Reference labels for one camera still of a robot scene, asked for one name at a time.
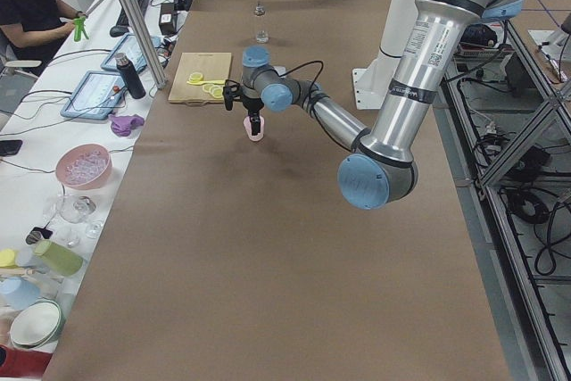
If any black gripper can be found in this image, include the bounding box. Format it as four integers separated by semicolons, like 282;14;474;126
242;95;264;137

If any pink plastic cup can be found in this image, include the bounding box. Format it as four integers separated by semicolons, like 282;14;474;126
243;116;265;142

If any glass sauce bottle metal spout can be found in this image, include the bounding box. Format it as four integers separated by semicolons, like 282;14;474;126
253;1;269;44

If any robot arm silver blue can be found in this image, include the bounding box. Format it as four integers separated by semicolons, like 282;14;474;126
224;0;523;210

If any green plastic cup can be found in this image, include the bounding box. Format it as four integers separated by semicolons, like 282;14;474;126
33;240;83;277

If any yellow small cup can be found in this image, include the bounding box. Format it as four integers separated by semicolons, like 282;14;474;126
0;248;17;269

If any light blue cup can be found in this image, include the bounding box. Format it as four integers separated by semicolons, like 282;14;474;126
1;277;41;311

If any bamboo cutting board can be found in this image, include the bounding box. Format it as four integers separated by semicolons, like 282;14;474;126
168;53;232;105

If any yellow plastic knife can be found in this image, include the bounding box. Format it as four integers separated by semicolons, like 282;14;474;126
186;79;226;86

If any black box on desk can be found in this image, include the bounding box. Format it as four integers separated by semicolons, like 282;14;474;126
159;3;178;36

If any black thermos bottle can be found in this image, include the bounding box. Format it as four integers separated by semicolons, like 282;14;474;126
114;52;146;99

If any purple cloth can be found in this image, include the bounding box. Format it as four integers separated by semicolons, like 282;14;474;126
109;114;145;137

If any blue tablet far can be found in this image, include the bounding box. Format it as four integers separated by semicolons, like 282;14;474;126
100;33;146;72

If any blue tablet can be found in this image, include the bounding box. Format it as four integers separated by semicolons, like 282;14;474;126
100;33;146;72
60;70;126;120

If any blue tablet near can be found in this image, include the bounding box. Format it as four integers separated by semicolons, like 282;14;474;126
60;70;126;120

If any black computer mouse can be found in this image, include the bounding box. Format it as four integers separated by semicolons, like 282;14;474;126
109;25;129;37

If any black keyboard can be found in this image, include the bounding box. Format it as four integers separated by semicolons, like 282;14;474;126
115;0;153;28

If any pink bowl with ice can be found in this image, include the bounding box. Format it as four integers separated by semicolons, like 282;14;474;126
55;144;112;190

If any green hand clamp tool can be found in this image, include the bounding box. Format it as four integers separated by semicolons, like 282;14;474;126
73;16;89;42

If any clear wine glass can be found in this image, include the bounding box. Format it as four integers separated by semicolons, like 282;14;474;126
55;195;103;239

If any person in black shirt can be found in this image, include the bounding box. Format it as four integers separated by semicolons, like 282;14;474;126
1;0;87;76

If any black smartphone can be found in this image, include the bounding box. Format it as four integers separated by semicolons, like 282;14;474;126
0;139;23;158

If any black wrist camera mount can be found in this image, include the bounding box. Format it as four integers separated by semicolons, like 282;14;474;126
223;79;243;112

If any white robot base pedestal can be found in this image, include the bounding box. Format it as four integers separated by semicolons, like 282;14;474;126
352;0;418;110

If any aluminium frame post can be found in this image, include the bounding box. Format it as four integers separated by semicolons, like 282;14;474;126
120;0;167;89

